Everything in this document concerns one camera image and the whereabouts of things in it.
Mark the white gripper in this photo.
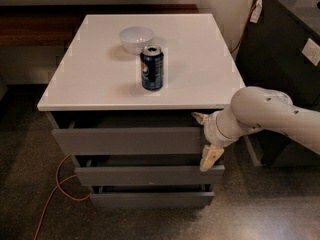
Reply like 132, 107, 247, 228
191, 112, 230, 172

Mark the blue pepsi can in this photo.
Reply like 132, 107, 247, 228
140, 45, 164, 91

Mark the grey top drawer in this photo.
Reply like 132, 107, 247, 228
53, 110, 207, 155

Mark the grey drawer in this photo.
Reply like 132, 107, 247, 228
53, 110, 207, 155
90, 185, 214, 209
75, 154, 225, 186

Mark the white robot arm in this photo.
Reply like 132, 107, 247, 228
192, 86, 320, 172

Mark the white-topped grey drawer cabinet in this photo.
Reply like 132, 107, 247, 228
36, 13, 254, 209

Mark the grey bottom drawer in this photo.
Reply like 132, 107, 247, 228
90, 185, 214, 209

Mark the grey middle drawer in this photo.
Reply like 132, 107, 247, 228
75, 154, 225, 186

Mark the black side cabinet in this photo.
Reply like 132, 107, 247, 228
235, 0, 320, 168

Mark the white bowl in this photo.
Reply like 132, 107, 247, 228
119, 26, 154, 54

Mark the white label on cabinet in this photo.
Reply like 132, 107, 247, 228
302, 39, 320, 66

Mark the dark wooden bench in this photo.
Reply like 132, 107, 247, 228
0, 4, 199, 47

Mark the orange floor cable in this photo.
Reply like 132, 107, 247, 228
32, 154, 92, 240

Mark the white cable tag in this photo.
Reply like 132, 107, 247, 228
250, 0, 262, 23

